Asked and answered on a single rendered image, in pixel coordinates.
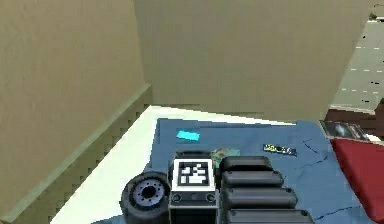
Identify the dark brown bedside cabinet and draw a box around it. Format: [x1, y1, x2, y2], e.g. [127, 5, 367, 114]
[324, 98, 384, 138]

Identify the blue bed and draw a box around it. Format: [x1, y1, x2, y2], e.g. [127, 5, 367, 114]
[90, 117, 384, 224]

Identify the green round patterned disc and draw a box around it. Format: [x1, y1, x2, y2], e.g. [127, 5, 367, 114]
[211, 148, 241, 169]

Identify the red pillow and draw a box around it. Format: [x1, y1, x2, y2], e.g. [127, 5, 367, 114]
[330, 138, 384, 224]

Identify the cyan flat card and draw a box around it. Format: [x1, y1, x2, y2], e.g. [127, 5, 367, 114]
[175, 130, 201, 142]

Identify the dark framed picture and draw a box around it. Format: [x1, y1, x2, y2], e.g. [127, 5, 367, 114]
[320, 119, 372, 142]

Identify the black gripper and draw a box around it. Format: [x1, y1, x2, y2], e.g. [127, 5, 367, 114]
[120, 171, 172, 224]

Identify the dark remote control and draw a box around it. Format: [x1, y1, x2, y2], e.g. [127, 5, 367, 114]
[262, 143, 298, 157]

